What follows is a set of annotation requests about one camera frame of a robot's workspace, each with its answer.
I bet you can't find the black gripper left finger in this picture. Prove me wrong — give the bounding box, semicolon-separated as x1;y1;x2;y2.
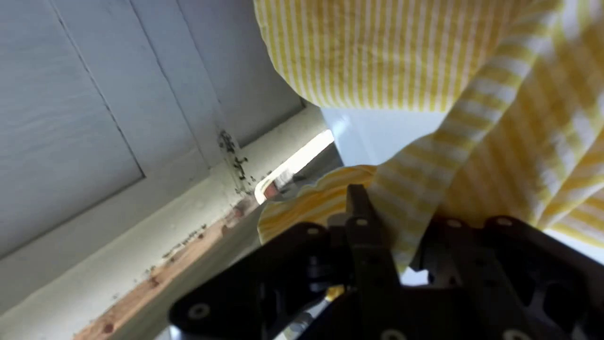
169;185;405;340

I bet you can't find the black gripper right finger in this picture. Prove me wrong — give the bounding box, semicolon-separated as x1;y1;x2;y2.
412;215;604;340

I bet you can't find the yellow striped towel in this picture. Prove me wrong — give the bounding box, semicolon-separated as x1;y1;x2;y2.
254;0;604;266

